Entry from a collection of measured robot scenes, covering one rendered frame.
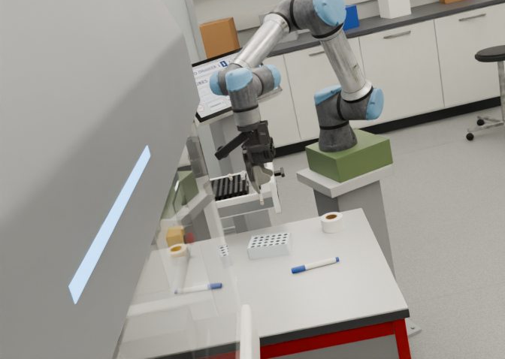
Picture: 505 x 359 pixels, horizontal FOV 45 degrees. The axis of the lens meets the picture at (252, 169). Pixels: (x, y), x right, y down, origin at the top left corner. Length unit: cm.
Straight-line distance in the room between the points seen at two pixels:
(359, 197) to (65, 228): 204
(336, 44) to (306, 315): 95
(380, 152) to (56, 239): 204
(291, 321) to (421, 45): 392
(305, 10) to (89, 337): 171
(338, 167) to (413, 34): 302
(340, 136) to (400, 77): 291
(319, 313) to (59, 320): 121
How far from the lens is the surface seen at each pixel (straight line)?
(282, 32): 205
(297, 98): 506
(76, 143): 46
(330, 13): 200
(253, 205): 199
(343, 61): 213
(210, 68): 305
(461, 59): 535
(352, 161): 230
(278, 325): 154
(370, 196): 242
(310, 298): 161
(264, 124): 171
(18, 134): 39
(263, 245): 186
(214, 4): 563
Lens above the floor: 159
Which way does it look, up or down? 18 degrees down
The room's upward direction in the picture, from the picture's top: 13 degrees counter-clockwise
